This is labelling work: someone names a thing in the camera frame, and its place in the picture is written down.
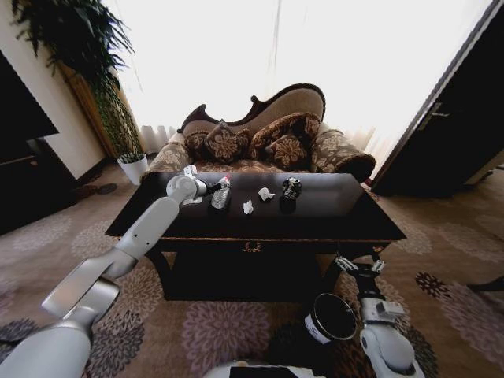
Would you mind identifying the crushed black drink can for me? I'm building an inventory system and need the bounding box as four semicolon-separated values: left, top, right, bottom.
282;176;303;201

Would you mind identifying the white robot front shell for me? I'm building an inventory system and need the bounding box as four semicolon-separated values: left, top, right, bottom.
202;356;330;378

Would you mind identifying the brown floral chaise sofa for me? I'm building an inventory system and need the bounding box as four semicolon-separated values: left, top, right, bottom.
146;82;378;186

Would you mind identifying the dark wooden table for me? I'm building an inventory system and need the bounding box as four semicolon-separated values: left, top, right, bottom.
105;172;407;302

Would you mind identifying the small dark floral cushion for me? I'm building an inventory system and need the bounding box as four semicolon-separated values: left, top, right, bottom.
183;132;209;161

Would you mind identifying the dark wooden cabinet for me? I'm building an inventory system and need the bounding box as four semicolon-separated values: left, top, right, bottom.
0;50;78;235

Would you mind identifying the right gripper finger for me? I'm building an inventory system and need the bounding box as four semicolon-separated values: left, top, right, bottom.
333;240;358;273
369;251;386;275

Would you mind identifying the black round trash bin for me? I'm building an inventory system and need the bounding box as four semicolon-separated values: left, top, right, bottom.
303;291;360;346

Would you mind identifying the white sheer curtain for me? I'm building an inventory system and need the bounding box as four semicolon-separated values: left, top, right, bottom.
98;0;495;158

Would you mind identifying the dark wooden door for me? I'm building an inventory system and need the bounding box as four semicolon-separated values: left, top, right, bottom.
370;0;504;199

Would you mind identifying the large square floral cushion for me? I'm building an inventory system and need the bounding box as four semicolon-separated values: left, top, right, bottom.
203;119;254;165

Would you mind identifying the tall green trellis plant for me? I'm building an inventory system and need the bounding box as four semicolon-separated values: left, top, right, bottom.
92;76;145;157

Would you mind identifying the long brown bolster cushion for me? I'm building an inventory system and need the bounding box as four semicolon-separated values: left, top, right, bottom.
250;112;322;158

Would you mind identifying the large hanging green plant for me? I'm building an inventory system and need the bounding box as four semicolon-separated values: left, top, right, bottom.
11;0;137;99

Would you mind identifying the dark furniture leg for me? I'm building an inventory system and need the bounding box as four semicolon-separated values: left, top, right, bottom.
466;275;504;295

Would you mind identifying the small plant in white pot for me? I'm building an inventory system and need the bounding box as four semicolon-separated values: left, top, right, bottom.
117;152;150;186

